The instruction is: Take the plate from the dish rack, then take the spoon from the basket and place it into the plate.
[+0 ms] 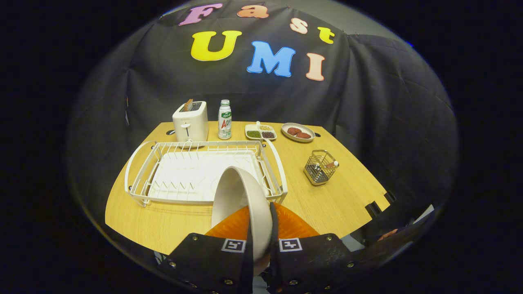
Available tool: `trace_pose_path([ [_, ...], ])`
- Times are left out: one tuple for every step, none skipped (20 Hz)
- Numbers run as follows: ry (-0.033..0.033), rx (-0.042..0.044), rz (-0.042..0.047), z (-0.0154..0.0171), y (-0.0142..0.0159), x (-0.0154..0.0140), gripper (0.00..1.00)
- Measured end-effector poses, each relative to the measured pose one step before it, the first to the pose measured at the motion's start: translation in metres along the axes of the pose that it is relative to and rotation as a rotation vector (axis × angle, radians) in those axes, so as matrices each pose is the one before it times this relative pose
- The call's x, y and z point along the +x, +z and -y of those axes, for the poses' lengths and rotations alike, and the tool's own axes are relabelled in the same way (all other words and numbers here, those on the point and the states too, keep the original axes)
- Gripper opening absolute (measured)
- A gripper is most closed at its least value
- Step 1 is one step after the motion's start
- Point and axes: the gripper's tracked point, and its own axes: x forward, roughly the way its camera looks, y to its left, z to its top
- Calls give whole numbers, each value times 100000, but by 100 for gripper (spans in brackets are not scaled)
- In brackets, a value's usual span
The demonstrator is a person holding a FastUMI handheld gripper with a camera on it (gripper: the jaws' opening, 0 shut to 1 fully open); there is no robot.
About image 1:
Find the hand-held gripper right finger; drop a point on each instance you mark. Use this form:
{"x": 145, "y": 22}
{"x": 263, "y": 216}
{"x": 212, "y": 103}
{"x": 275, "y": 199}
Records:
{"x": 310, "y": 261}

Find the black backdrop cloth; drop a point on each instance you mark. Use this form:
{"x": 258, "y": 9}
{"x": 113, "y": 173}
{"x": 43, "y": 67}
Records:
{"x": 367, "y": 102}

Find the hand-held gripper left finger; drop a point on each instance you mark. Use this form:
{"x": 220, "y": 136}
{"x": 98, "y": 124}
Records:
{"x": 204, "y": 261}

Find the brown bread slice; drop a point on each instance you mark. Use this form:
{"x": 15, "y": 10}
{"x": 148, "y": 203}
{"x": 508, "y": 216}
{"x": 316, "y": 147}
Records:
{"x": 188, "y": 105}

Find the beige round plate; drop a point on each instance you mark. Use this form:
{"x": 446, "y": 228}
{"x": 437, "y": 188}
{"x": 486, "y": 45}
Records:
{"x": 241, "y": 196}

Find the white bottle green label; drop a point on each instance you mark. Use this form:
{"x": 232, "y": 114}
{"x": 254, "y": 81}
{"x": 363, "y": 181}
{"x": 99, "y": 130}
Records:
{"x": 224, "y": 122}

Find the white toaster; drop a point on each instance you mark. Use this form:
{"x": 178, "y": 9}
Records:
{"x": 190, "y": 126}

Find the red meat patty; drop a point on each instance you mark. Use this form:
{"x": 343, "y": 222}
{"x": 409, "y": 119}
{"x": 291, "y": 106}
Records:
{"x": 304, "y": 135}
{"x": 293, "y": 131}

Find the pink white-tipped spoon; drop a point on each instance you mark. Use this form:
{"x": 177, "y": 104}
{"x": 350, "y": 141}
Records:
{"x": 335, "y": 163}

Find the beige dish with patties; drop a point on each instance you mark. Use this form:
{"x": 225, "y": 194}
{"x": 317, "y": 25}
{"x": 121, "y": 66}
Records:
{"x": 304, "y": 127}

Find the white divided bean tray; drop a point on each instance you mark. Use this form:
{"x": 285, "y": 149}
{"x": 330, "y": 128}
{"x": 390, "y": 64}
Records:
{"x": 260, "y": 132}

